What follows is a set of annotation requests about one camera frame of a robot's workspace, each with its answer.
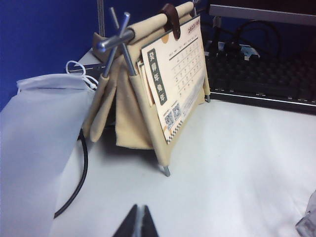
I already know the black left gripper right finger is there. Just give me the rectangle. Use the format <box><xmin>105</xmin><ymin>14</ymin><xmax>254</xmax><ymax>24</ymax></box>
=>
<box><xmin>141</xmin><ymin>205</ymin><xmax>158</xmax><ymax>237</ymax></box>

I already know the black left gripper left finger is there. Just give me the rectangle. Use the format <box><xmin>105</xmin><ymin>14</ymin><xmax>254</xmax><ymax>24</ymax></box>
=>
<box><xmin>115</xmin><ymin>204</ymin><xmax>138</xmax><ymax>237</ymax></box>

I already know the beige canvas tent calendar stand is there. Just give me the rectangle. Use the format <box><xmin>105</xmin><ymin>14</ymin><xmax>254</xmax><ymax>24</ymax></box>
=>
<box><xmin>82</xmin><ymin>1</ymin><xmax>212</xmax><ymax>177</ymax></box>

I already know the paper calendar card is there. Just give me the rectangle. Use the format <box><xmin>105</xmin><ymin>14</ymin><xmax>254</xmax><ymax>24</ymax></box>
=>
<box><xmin>141</xmin><ymin>14</ymin><xmax>206</xmax><ymax>144</ymax></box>

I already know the black computer keyboard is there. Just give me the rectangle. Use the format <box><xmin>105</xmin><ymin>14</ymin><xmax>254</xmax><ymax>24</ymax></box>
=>
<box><xmin>206</xmin><ymin>55</ymin><xmax>316</xmax><ymax>107</ymax></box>

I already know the blue office partition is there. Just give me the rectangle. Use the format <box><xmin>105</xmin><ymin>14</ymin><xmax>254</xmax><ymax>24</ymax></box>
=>
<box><xmin>0</xmin><ymin>0</ymin><xmax>210</xmax><ymax>109</ymax></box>

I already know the large black computer monitor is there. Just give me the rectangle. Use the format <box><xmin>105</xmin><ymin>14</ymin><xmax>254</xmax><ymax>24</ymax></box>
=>
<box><xmin>208</xmin><ymin>0</ymin><xmax>316</xmax><ymax>27</ymax></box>

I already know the thick black cable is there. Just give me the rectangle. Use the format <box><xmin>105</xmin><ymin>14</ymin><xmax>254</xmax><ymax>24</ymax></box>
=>
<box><xmin>53</xmin><ymin>127</ymin><xmax>89</xmax><ymax>219</ymax></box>

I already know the white cloth drawstring bag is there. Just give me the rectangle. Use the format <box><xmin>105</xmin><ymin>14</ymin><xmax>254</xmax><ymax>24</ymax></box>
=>
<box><xmin>0</xmin><ymin>60</ymin><xmax>99</xmax><ymax>237</ymax></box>

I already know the looped black cable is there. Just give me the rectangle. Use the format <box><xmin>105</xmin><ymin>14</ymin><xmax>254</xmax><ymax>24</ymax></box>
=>
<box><xmin>213</xmin><ymin>19</ymin><xmax>282</xmax><ymax>59</ymax></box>

